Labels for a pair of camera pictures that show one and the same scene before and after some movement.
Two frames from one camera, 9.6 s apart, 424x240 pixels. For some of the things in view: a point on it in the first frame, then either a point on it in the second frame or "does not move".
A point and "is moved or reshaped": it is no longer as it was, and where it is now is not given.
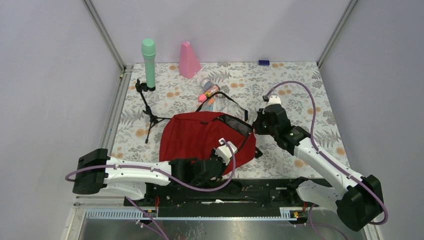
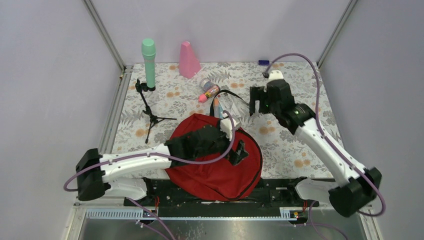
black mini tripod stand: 142,87 does not move
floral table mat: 151,92 does not move
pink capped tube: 203,97 does not move
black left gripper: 214,155 → 240,153
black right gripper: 257,124 → 257,94
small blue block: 262,62 does not move
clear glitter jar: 206,84 does not move
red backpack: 194,135 is moved or reshaped
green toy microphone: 149,49 does not move
